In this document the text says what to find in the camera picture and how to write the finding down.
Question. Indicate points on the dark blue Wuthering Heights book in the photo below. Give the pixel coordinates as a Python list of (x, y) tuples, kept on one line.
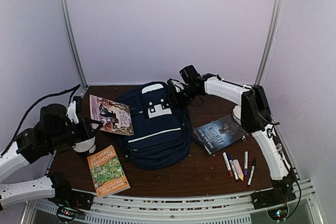
[(219, 134)]

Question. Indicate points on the black marker pen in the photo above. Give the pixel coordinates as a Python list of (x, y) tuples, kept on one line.
[(251, 173)]

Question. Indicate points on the right aluminium frame post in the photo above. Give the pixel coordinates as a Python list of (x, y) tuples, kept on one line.
[(270, 41)]

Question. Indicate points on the purple capped white marker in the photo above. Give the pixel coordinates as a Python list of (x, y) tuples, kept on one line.
[(245, 163)]

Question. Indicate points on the aluminium frame post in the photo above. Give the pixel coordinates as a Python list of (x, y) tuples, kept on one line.
[(72, 43), (270, 41)]

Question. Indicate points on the blue capped white marker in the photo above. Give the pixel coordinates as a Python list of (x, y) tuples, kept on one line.
[(232, 166)]

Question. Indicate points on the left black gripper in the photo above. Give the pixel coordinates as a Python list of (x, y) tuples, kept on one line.
[(90, 122)]

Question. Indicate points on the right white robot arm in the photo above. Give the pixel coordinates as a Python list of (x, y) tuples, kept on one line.
[(251, 111)]

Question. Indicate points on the white cup with black base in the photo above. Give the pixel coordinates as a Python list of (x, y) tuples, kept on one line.
[(85, 148)]

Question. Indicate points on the brown capped white marker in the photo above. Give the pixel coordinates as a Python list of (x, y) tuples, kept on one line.
[(227, 164)]

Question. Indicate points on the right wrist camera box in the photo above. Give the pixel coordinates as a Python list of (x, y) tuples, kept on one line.
[(189, 74)]

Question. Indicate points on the orange Treehouse paperback book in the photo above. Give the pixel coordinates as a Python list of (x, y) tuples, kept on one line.
[(107, 173)]

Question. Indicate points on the white scalloped ceramic bowl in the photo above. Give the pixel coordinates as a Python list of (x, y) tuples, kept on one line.
[(236, 113)]

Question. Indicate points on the pink illustrated paperback book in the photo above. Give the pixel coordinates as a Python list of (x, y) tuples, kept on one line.
[(115, 117)]

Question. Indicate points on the navy blue student backpack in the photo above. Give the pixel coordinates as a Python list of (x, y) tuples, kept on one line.
[(162, 133)]

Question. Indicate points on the pink and yellow highlighter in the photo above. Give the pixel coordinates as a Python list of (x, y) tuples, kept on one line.
[(238, 169)]

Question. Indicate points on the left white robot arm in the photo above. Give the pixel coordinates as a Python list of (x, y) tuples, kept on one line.
[(25, 150)]

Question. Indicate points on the left aluminium frame post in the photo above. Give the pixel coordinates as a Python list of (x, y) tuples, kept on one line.
[(72, 43)]

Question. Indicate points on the front aluminium rail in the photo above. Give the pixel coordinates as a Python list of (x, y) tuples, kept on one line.
[(229, 208)]

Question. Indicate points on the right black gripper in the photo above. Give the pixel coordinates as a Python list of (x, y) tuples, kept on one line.
[(175, 100)]

